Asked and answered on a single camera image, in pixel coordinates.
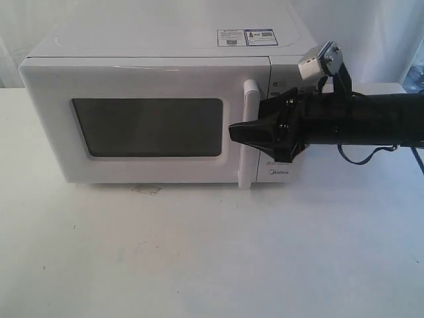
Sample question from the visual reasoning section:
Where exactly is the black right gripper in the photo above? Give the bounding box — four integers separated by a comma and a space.
229, 87, 306, 163

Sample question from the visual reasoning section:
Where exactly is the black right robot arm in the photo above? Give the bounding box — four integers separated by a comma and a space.
229, 88, 423, 163

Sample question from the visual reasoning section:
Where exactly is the white Midea microwave body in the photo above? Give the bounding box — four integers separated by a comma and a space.
25, 9, 315, 186

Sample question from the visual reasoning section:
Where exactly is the warning label sticker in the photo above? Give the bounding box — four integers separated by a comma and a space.
217, 28, 278, 47

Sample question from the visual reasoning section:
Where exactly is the clear tape patch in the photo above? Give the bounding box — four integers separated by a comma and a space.
131, 184, 162, 195

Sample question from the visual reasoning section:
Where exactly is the white curtain backdrop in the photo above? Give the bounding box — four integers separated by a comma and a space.
1, 1, 77, 87

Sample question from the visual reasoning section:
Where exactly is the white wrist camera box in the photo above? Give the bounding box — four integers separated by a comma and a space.
297, 48, 326, 81

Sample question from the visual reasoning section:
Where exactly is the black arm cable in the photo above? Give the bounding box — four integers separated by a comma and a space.
337, 144, 424, 175

